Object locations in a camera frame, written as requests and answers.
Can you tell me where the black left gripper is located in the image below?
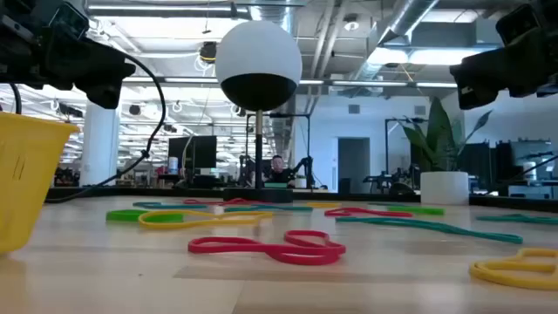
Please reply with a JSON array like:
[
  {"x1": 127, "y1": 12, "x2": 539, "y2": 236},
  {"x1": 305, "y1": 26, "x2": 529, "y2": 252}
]
[{"x1": 0, "y1": 17, "x2": 137, "y2": 110}]

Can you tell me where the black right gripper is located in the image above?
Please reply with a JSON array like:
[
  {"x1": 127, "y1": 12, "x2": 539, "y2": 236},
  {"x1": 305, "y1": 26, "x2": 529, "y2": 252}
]
[{"x1": 449, "y1": 25, "x2": 558, "y2": 110}]

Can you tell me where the green rubber band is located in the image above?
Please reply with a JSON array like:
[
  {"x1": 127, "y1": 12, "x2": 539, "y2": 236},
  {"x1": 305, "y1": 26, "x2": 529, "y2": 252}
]
[
  {"x1": 105, "y1": 208, "x2": 185, "y2": 224},
  {"x1": 386, "y1": 205, "x2": 446, "y2": 216}
]

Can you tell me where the teal rubber band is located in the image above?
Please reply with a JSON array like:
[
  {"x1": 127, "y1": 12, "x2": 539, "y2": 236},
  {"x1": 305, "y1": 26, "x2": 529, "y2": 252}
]
[
  {"x1": 475, "y1": 213, "x2": 558, "y2": 226},
  {"x1": 335, "y1": 215, "x2": 524, "y2": 245},
  {"x1": 224, "y1": 204, "x2": 314, "y2": 214}
]

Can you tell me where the red rubber band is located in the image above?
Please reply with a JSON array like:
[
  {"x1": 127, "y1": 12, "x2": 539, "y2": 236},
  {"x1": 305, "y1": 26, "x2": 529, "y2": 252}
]
[
  {"x1": 323, "y1": 207, "x2": 414, "y2": 219},
  {"x1": 187, "y1": 229, "x2": 347, "y2": 267},
  {"x1": 182, "y1": 197, "x2": 274, "y2": 208}
]

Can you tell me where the yellow plastic bin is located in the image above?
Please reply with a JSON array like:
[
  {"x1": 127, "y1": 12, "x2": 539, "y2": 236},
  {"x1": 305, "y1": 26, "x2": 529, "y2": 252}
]
[{"x1": 0, "y1": 111, "x2": 81, "y2": 254}]

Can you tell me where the white room column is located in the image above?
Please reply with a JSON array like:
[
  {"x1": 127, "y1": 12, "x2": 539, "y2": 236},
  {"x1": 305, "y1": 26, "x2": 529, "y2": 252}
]
[{"x1": 79, "y1": 103, "x2": 121, "y2": 188}]

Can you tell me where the black room partition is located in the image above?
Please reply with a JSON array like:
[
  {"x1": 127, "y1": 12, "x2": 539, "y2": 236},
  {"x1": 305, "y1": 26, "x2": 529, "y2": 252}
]
[{"x1": 457, "y1": 140, "x2": 514, "y2": 189}]

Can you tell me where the snake plant in white pot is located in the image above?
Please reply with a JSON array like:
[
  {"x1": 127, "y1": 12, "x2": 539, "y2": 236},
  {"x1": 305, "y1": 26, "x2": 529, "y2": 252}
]
[{"x1": 394, "y1": 96, "x2": 493, "y2": 206}]

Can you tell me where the black monitor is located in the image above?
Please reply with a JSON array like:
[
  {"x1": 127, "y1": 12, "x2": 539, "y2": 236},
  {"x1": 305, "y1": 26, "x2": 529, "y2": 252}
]
[{"x1": 167, "y1": 135, "x2": 218, "y2": 170}]

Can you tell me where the white globe table lamp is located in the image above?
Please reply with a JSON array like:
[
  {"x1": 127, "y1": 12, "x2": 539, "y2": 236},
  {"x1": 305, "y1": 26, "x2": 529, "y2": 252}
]
[{"x1": 214, "y1": 19, "x2": 303, "y2": 204}]

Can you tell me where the grey door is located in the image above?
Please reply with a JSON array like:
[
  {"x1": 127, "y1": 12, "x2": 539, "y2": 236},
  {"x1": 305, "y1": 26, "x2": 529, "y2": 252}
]
[{"x1": 337, "y1": 136, "x2": 371, "y2": 194}]

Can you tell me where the person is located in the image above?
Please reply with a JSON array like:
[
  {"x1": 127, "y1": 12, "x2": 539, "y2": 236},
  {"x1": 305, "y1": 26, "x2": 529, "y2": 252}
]
[{"x1": 260, "y1": 154, "x2": 298, "y2": 185}]

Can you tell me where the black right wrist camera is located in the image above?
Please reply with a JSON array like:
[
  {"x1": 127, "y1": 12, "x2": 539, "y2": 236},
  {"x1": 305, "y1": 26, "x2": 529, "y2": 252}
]
[{"x1": 495, "y1": 3, "x2": 544, "y2": 47}]

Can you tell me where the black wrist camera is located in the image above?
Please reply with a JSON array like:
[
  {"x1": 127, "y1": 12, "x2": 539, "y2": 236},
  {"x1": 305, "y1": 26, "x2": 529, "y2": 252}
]
[
  {"x1": 495, "y1": 3, "x2": 544, "y2": 47},
  {"x1": 47, "y1": 2, "x2": 91, "y2": 41}
]

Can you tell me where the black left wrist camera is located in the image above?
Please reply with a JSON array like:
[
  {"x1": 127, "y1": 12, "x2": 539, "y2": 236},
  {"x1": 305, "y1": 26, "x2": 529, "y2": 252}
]
[{"x1": 47, "y1": 2, "x2": 91, "y2": 41}]

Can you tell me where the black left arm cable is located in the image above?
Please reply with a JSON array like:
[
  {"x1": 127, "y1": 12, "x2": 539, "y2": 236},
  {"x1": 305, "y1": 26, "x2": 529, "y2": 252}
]
[
  {"x1": 9, "y1": 82, "x2": 23, "y2": 115},
  {"x1": 44, "y1": 52, "x2": 167, "y2": 204}
]

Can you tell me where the silver ceiling duct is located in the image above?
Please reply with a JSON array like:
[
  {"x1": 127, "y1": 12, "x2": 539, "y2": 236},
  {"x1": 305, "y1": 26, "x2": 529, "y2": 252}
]
[{"x1": 350, "y1": 0, "x2": 440, "y2": 82}]

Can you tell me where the yellow black ceiling cable reel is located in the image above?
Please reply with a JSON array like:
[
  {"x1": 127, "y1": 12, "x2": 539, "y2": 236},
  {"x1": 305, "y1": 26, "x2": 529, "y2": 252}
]
[{"x1": 199, "y1": 40, "x2": 218, "y2": 65}]

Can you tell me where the black aluminium table frame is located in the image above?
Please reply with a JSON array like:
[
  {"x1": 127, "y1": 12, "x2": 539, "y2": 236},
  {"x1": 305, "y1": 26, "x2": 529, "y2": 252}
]
[{"x1": 45, "y1": 186, "x2": 558, "y2": 214}]

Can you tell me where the black metal frame stand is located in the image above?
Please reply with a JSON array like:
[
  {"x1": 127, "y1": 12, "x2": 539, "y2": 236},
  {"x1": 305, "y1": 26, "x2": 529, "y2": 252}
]
[{"x1": 245, "y1": 112, "x2": 312, "y2": 189}]

